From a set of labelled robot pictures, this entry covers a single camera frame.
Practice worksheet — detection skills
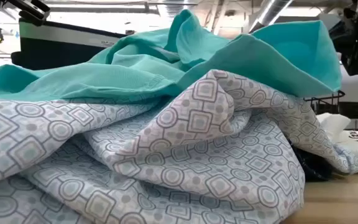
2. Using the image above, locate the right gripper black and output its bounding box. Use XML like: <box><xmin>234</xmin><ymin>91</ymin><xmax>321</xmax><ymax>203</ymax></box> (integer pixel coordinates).
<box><xmin>329</xmin><ymin>0</ymin><xmax>358</xmax><ymax>77</ymax></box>

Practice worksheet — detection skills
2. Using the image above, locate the teal cloth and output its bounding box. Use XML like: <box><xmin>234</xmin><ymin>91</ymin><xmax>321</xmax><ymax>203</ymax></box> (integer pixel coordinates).
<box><xmin>0</xmin><ymin>8</ymin><xmax>343</xmax><ymax>102</ymax></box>

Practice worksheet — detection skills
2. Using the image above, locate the light blue patterned cloth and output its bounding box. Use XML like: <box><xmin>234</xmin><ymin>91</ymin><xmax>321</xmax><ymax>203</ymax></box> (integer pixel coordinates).
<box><xmin>0</xmin><ymin>68</ymin><xmax>358</xmax><ymax>224</ymax></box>

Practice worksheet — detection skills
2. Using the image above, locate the navy fabric storage bin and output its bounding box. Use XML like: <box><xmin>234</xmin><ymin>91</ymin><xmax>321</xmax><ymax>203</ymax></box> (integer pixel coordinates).
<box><xmin>11</xmin><ymin>17</ymin><xmax>129</xmax><ymax>71</ymax></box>

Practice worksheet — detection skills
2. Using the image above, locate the white cloth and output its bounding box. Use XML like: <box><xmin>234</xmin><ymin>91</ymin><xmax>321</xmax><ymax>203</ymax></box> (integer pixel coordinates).
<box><xmin>315</xmin><ymin>111</ymin><xmax>358</xmax><ymax>175</ymax></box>

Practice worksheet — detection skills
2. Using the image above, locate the navy dotted cloth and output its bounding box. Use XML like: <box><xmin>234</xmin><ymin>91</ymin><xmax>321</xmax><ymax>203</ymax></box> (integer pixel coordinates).
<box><xmin>289</xmin><ymin>138</ymin><xmax>336</xmax><ymax>183</ymax></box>

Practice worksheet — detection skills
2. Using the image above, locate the black wire basket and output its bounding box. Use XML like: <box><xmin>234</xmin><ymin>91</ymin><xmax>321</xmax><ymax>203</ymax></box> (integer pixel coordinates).
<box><xmin>303</xmin><ymin>90</ymin><xmax>346</xmax><ymax>116</ymax></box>

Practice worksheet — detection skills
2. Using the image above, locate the silver ventilation duct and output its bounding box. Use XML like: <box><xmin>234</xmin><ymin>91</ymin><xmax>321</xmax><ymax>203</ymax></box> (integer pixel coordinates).
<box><xmin>249</xmin><ymin>0</ymin><xmax>295</xmax><ymax>34</ymax></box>

